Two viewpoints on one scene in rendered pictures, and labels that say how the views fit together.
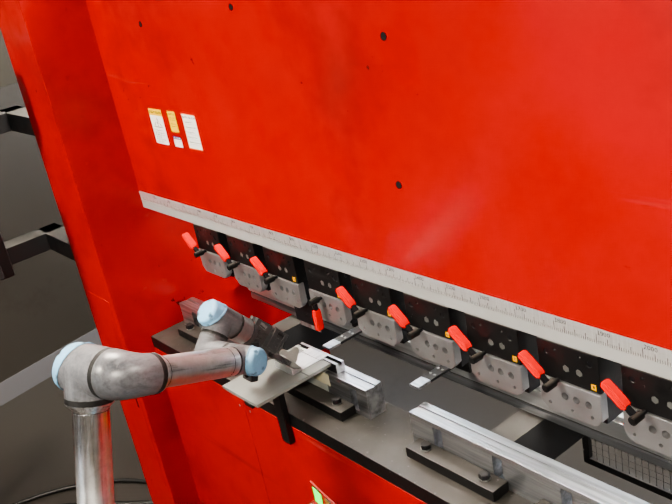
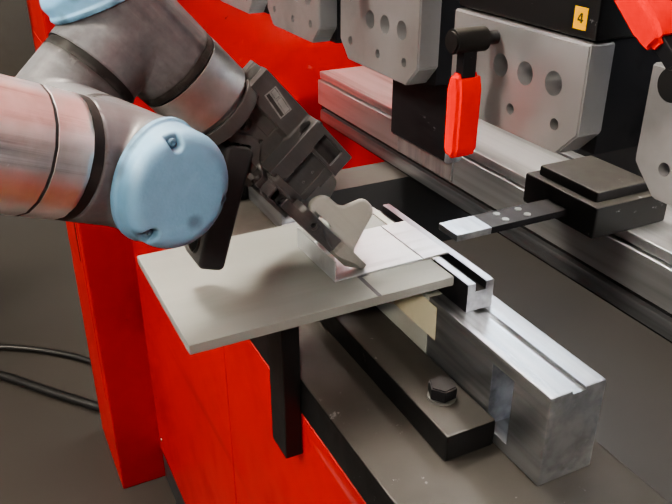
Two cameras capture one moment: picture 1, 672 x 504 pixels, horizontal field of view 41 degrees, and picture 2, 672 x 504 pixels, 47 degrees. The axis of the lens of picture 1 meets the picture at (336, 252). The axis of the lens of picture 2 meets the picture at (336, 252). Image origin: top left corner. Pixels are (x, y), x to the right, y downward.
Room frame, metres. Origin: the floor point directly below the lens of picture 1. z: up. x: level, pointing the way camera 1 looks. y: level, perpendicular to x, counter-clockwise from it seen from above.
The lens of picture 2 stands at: (1.63, 0.10, 1.36)
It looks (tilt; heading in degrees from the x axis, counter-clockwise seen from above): 27 degrees down; 8
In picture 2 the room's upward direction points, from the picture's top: straight up
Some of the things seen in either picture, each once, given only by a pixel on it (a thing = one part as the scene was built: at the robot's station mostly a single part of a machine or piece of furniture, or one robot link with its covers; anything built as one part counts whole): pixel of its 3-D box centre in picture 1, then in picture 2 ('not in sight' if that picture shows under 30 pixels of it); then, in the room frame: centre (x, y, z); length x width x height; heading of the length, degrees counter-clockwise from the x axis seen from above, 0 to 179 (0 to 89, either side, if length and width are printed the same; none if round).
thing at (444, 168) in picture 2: (308, 314); (426, 120); (2.37, 0.12, 1.13); 0.10 x 0.02 x 0.10; 35
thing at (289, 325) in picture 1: (332, 318); (460, 192); (2.95, 0.06, 0.81); 0.64 x 0.08 x 0.14; 125
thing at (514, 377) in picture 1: (506, 347); not in sight; (1.73, -0.33, 1.26); 0.15 x 0.09 x 0.17; 35
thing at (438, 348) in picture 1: (441, 324); not in sight; (1.89, -0.21, 1.26); 0.15 x 0.09 x 0.17; 35
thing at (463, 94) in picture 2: (318, 313); (470, 93); (2.20, 0.08, 1.20); 0.04 x 0.02 x 0.10; 125
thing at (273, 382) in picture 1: (276, 375); (291, 270); (2.28, 0.24, 1.00); 0.26 x 0.18 x 0.01; 125
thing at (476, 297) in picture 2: (319, 357); (423, 252); (2.36, 0.11, 0.98); 0.20 x 0.03 x 0.03; 35
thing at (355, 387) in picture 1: (332, 380); (443, 323); (2.32, 0.08, 0.92); 0.39 x 0.06 x 0.10; 35
